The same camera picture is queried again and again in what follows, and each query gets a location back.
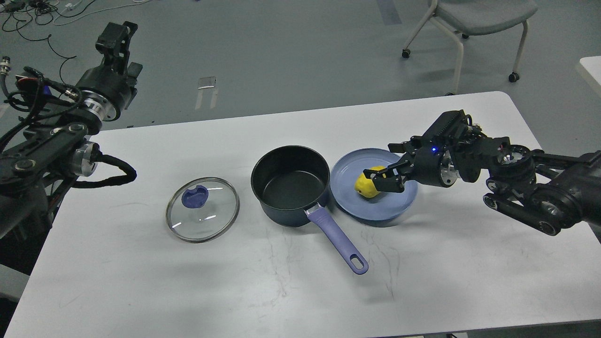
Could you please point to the dark blue saucepan purple handle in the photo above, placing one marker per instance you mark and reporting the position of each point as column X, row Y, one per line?
column 292, row 185

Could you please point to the blue round plate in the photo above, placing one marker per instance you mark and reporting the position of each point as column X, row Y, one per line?
column 383, row 207

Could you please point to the grey office chair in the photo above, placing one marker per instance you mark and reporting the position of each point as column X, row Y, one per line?
column 461, row 19

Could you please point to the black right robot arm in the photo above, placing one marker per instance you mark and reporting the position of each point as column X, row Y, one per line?
column 547, row 192

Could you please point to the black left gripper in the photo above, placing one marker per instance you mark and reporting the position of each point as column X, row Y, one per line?
column 114, row 82

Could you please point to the white side table corner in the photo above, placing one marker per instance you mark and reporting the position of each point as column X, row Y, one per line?
column 589, row 67

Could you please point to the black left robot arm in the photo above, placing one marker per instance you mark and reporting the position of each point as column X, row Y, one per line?
column 48, row 152

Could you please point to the clear tape floor marker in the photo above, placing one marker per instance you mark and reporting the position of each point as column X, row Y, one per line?
column 206, row 83

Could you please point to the yellow potato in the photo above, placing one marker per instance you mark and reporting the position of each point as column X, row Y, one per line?
column 365, row 187

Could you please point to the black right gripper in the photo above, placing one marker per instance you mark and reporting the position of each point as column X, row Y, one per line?
column 430, row 164

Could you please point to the glass pot lid purple knob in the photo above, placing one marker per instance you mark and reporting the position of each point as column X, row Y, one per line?
column 202, row 210

